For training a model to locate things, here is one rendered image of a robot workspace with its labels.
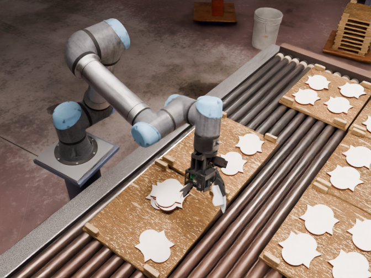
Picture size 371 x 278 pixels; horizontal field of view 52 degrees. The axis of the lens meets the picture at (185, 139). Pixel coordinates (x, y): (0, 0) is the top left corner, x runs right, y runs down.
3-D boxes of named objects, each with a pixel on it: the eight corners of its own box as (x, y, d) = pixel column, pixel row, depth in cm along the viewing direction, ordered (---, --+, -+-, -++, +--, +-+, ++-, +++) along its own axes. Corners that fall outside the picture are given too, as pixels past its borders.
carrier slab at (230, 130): (159, 161, 161) (159, 159, 160) (214, 114, 185) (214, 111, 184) (229, 202, 146) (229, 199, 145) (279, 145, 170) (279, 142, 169)
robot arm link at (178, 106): (152, 103, 114) (176, 113, 106) (179, 88, 119) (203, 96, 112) (157, 126, 118) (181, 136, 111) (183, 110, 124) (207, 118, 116)
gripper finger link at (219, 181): (215, 199, 117) (202, 174, 117) (217, 197, 118) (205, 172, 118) (227, 196, 114) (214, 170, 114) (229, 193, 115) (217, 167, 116)
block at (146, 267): (143, 271, 123) (142, 267, 121) (146, 267, 124) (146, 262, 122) (157, 281, 120) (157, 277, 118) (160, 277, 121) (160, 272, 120)
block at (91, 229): (84, 229, 134) (83, 224, 132) (88, 225, 135) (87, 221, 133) (96, 238, 131) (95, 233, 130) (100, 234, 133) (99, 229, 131)
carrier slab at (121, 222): (83, 230, 135) (82, 228, 134) (155, 163, 160) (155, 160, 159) (160, 285, 121) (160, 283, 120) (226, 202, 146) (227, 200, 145)
